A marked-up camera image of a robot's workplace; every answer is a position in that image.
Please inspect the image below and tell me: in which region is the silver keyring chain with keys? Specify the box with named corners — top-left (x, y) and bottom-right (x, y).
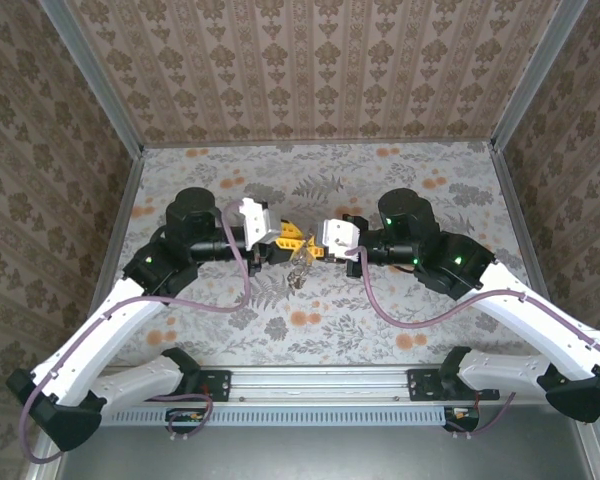
top-left (287, 244), bottom-right (314, 292)

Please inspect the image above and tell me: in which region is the grey metal panel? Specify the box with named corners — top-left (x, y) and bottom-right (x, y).
top-left (24, 403), bottom-right (599, 480)

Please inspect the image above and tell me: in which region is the small electronics module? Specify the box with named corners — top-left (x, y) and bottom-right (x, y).
top-left (444, 405), bottom-right (481, 433)
top-left (167, 407), bottom-right (205, 433)

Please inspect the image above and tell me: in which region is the aluminium table side rail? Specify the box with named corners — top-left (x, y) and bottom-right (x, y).
top-left (74, 149), bottom-right (146, 369)
top-left (489, 144), bottom-right (556, 321)

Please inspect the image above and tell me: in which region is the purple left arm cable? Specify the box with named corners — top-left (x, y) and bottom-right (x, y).
top-left (18, 198), bottom-right (254, 465)

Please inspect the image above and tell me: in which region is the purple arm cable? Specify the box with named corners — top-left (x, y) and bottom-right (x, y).
top-left (18, 198), bottom-right (254, 465)
top-left (344, 248), bottom-right (600, 366)

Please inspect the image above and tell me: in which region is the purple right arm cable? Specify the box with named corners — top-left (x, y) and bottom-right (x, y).
top-left (344, 248), bottom-right (600, 366)

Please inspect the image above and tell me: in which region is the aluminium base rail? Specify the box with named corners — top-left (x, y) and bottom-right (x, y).
top-left (97, 366), bottom-right (590, 407)

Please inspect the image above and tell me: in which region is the grey slotted cable duct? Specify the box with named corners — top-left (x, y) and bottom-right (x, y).
top-left (101, 403), bottom-right (450, 428)

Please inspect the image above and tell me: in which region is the aluminium frame post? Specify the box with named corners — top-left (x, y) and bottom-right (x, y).
top-left (489, 0), bottom-right (590, 151)
top-left (37, 0), bottom-right (146, 157)

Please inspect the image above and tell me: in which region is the short purple base cable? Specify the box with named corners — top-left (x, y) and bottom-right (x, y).
top-left (166, 392), bottom-right (216, 442)
top-left (445, 392), bottom-right (517, 442)

